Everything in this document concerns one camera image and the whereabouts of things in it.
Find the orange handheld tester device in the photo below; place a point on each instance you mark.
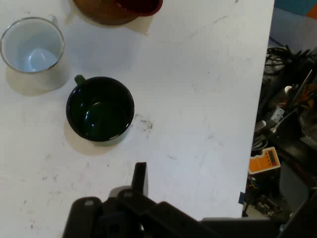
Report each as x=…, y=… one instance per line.
x=263, y=161

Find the blue tape strip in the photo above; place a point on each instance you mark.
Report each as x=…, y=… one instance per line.
x=242, y=198

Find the red enamel mug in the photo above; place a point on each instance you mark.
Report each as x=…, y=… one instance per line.
x=141, y=6

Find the white enamel mug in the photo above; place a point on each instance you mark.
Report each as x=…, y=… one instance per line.
x=34, y=49

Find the grey metal bracket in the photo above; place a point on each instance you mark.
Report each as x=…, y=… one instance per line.
x=276, y=116

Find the brown wooden mug tree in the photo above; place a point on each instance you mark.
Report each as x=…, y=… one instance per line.
x=99, y=12

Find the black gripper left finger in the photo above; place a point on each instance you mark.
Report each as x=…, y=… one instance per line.
x=84, y=218

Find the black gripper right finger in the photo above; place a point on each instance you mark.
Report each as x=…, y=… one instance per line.
x=141, y=178

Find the dark green enamel mug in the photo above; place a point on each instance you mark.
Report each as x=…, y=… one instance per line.
x=101, y=111

